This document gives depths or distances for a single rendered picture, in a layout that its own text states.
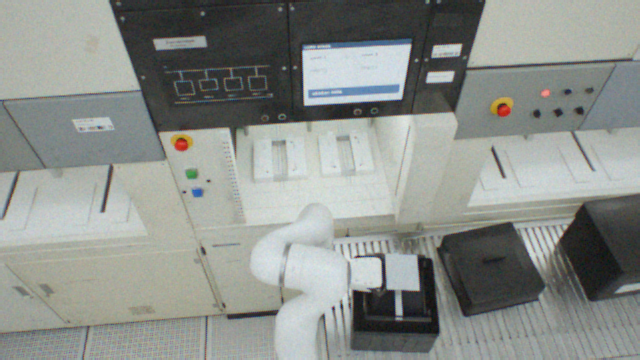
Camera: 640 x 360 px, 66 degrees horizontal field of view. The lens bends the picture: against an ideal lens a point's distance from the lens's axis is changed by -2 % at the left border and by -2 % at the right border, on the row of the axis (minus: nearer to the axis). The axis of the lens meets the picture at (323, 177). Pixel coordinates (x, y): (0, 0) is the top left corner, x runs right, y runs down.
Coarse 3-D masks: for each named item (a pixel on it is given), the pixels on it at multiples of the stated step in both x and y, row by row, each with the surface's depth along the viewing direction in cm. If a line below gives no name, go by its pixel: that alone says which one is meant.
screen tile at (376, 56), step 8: (360, 56) 130; (368, 56) 130; (376, 56) 131; (384, 56) 131; (392, 56) 131; (360, 64) 132; (392, 64) 133; (400, 64) 134; (360, 72) 134; (368, 72) 135; (376, 72) 135; (384, 72) 135; (392, 72) 136; (400, 72) 136; (360, 80) 137; (368, 80) 137; (376, 80) 137; (384, 80) 138; (392, 80) 138; (400, 80) 138
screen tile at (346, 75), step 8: (312, 56) 129; (320, 56) 129; (328, 56) 129; (336, 56) 129; (352, 56) 130; (312, 64) 131; (320, 64) 131; (328, 64) 131; (336, 64) 131; (344, 64) 132; (352, 64) 132; (344, 72) 134; (352, 72) 134; (312, 80) 135; (320, 80) 135; (328, 80) 136; (336, 80) 136; (344, 80) 136; (352, 80) 136
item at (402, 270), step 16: (368, 256) 167; (400, 256) 156; (416, 256) 156; (400, 272) 153; (416, 272) 153; (400, 288) 149; (416, 288) 150; (400, 304) 154; (368, 320) 157; (384, 320) 154; (400, 320) 153; (416, 320) 154
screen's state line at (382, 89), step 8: (336, 88) 138; (344, 88) 138; (352, 88) 139; (360, 88) 139; (368, 88) 139; (376, 88) 140; (384, 88) 140; (392, 88) 140; (312, 96) 140; (320, 96) 140; (328, 96) 140; (336, 96) 140; (344, 96) 141
